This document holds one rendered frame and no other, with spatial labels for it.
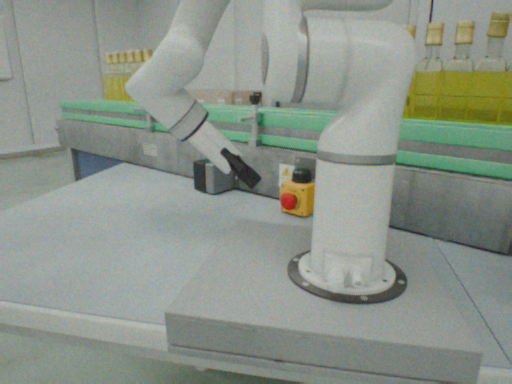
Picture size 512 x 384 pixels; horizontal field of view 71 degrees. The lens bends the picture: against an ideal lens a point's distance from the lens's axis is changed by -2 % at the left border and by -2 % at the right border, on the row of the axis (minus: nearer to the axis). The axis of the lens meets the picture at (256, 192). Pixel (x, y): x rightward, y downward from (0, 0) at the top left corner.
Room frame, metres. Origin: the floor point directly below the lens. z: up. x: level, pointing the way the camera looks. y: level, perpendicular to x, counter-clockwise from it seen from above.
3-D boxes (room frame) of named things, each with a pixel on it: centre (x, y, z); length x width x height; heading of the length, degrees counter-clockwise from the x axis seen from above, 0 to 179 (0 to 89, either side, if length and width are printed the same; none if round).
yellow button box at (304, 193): (0.80, -0.10, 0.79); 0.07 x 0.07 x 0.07; 50
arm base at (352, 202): (0.42, -0.12, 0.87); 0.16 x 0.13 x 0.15; 166
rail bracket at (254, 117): (0.92, 0.02, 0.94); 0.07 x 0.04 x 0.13; 140
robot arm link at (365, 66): (0.44, -0.11, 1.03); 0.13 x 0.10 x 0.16; 95
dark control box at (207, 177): (0.97, 0.12, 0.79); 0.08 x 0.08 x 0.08; 50
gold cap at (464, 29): (0.78, -0.42, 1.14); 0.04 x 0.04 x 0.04
